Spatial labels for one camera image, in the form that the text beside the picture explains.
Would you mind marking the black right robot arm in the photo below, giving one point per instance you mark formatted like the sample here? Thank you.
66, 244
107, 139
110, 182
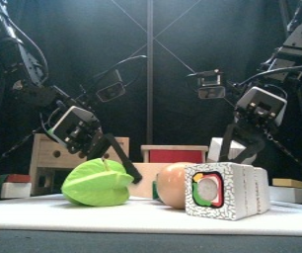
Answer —
300, 42

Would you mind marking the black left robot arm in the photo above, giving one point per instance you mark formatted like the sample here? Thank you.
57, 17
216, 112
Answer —
23, 62

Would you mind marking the thin toy sushi roll slice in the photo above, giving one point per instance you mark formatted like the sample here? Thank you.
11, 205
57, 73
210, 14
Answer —
262, 189

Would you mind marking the large toy sushi roll piece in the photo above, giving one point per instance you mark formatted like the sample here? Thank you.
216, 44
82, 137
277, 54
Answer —
217, 191

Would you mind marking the white toy block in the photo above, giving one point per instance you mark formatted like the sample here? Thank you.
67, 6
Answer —
220, 150

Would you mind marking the green toy star fruit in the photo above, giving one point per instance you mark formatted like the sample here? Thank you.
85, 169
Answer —
97, 183

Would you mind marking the wooden box with holes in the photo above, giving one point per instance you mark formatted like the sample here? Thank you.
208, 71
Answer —
47, 158

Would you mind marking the beige toy egg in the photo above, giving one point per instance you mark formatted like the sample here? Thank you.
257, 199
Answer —
172, 186

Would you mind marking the yellow white toy nigiri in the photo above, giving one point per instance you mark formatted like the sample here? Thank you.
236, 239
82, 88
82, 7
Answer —
292, 191

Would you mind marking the white cutting board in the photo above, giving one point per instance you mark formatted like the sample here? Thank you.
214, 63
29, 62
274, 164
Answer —
149, 219

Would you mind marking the red white toy nigiri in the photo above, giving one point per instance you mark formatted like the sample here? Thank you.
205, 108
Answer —
15, 186

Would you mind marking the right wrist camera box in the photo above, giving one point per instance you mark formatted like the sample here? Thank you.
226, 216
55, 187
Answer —
212, 88

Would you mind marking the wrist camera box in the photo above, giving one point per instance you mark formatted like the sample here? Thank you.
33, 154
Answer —
212, 88
110, 87

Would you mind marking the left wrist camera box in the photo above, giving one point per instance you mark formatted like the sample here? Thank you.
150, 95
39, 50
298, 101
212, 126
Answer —
110, 87

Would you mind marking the grey vertical frame pole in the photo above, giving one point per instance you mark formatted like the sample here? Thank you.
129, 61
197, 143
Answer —
150, 66

